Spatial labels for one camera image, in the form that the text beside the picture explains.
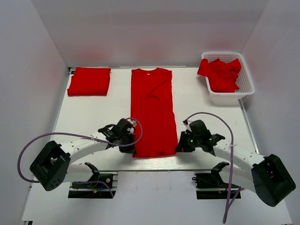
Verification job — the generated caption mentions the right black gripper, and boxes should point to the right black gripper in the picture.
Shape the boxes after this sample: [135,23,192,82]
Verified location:
[175,131,202,152]

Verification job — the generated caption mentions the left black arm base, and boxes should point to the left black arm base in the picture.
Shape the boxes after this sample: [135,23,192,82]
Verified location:
[64,162,118,199]

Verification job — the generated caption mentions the purple cable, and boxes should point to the purple cable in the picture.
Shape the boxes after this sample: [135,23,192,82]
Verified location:
[17,117,143,198]
[182,112,244,224]

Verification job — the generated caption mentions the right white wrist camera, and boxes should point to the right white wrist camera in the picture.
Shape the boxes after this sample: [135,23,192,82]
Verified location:
[183,120,192,133]

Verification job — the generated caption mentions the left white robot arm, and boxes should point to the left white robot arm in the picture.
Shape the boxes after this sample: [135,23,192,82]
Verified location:
[30,118,140,191]

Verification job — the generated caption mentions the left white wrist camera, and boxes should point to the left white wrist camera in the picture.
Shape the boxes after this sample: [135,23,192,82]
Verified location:
[128,119,137,127]

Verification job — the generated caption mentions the folded red t shirt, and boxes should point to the folded red t shirt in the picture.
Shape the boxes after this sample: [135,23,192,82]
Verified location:
[67,67,111,97]

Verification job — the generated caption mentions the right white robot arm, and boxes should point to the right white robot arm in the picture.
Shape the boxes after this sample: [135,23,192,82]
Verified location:
[175,120,296,207]

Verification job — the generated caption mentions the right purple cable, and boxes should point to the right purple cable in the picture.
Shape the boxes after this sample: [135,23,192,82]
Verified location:
[182,112,244,224]

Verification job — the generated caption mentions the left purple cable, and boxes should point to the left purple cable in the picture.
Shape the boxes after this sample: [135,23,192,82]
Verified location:
[17,117,143,198]

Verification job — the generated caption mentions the white plastic basket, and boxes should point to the white plastic basket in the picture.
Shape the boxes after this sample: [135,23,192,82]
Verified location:
[202,52,255,99]

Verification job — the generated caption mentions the red t shirts in basket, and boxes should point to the red t shirts in basket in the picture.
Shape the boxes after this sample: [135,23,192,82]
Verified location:
[197,58,241,93]

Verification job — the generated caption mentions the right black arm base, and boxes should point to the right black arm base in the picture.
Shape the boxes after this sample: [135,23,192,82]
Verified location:
[192,162,230,200]

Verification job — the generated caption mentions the red t shirt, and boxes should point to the red t shirt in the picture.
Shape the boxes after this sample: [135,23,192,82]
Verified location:
[67,67,111,97]
[130,68,178,158]

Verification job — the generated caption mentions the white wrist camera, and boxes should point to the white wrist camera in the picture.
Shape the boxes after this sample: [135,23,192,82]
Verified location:
[183,120,192,133]
[128,119,137,127]

